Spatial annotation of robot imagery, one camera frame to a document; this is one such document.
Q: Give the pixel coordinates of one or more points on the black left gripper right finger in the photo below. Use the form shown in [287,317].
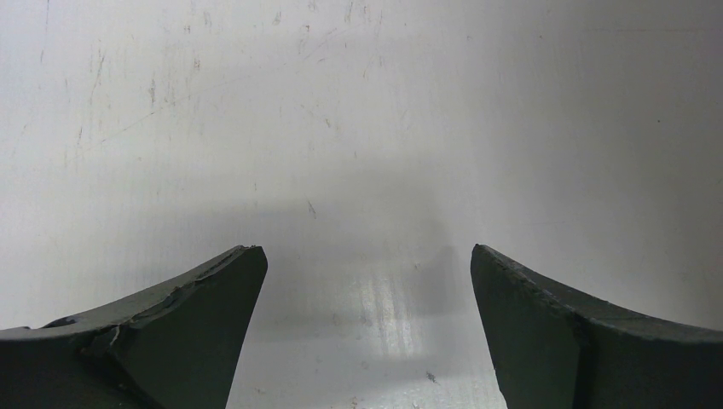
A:
[553,346]

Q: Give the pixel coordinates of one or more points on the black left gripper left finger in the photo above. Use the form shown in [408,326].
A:
[173,345]

